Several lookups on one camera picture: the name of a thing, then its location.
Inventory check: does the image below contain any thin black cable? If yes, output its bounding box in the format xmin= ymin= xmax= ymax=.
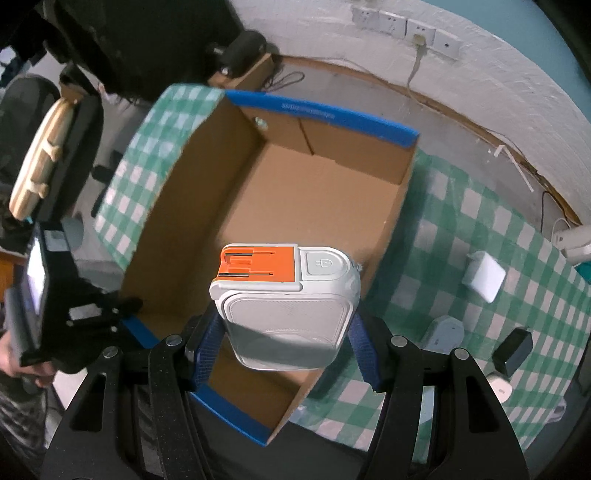
xmin=539 ymin=189 xmax=579 ymax=232

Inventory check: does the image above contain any black cylinder device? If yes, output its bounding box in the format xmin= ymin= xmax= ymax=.
xmin=213 ymin=30 xmax=269 ymax=77

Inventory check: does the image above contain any white appliance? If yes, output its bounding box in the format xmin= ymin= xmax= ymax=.
xmin=551 ymin=219 xmax=591 ymax=266

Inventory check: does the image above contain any black charger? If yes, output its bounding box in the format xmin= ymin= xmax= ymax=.
xmin=492 ymin=327 xmax=534 ymax=377

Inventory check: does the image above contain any white plastic strip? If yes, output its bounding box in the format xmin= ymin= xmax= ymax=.
xmin=492 ymin=144 xmax=534 ymax=193

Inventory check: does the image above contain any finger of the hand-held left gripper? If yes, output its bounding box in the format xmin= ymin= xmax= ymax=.
xmin=66 ymin=292 xmax=145 ymax=332

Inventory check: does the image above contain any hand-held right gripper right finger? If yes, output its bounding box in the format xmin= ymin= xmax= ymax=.
xmin=346 ymin=311 xmax=529 ymax=480

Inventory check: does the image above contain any small white round charger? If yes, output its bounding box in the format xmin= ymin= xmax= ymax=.
xmin=487 ymin=375 xmax=513 ymax=407

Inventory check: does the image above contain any white wall socket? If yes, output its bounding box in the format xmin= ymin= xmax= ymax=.
xmin=352 ymin=4 xmax=380 ymax=27
xmin=434 ymin=30 xmax=465 ymax=61
xmin=406 ymin=21 xmax=437 ymax=49
xmin=379 ymin=11 xmax=410 ymax=36

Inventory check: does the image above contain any white plug cable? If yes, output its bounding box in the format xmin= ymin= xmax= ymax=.
xmin=406 ymin=34 xmax=428 ymax=100

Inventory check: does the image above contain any green checkered tablecloth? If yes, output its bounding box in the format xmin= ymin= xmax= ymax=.
xmin=92 ymin=83 xmax=591 ymax=462

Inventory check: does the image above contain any looped black cable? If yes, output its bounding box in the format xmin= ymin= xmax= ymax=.
xmin=265 ymin=69 xmax=306 ymax=91

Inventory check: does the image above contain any beige wooden board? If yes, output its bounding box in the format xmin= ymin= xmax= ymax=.
xmin=9 ymin=98 xmax=78 ymax=220

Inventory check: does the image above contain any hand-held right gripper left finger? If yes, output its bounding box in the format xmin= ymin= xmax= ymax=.
xmin=41 ymin=314 xmax=227 ymax=480

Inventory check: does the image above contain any white and orange plug adapter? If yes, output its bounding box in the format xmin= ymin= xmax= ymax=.
xmin=209 ymin=243 xmax=361 ymax=372

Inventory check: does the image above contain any person's left hand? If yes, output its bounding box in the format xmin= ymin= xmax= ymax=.
xmin=0 ymin=339 xmax=56 ymax=389

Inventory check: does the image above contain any white square charger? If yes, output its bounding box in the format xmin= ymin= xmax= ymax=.
xmin=462 ymin=250 xmax=507 ymax=304

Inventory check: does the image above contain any blue-rimmed cardboard box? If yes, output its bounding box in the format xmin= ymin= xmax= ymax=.
xmin=117 ymin=89 xmax=421 ymax=446

